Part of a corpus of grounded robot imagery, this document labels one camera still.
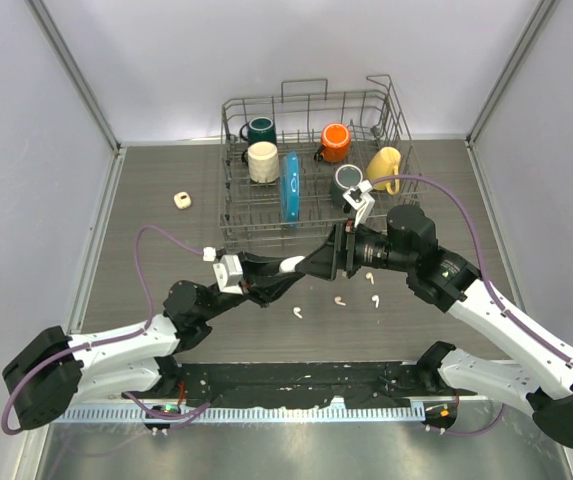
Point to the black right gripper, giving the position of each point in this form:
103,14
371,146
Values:
338,253

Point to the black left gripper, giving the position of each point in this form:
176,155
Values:
261,290

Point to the white earbud charging case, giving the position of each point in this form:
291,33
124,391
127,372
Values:
288,265

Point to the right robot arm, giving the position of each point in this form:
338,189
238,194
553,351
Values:
542,385

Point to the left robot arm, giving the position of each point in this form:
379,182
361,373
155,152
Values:
57,370

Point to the beige earbud charging case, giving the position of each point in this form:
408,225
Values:
182,200

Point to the blue plastic plate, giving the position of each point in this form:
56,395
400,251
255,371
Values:
290,189

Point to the grey mug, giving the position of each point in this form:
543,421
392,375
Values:
344,177

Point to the orange mug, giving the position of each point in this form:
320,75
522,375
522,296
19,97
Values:
334,143

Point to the yellow mug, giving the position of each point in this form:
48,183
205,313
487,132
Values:
386,162

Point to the cream ribbed mug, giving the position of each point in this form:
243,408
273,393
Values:
262,161

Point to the dark green mug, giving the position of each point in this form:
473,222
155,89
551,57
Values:
258,129

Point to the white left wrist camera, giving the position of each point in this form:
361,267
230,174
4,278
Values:
227,269

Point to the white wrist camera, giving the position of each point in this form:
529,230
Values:
360,200
227,269

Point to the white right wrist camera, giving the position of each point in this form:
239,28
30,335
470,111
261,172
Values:
360,200

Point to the grey wire dish rack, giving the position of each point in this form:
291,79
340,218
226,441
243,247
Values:
250,214

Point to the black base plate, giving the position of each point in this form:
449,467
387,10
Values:
297,385

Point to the white slotted cable duct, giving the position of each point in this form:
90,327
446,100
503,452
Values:
336,411

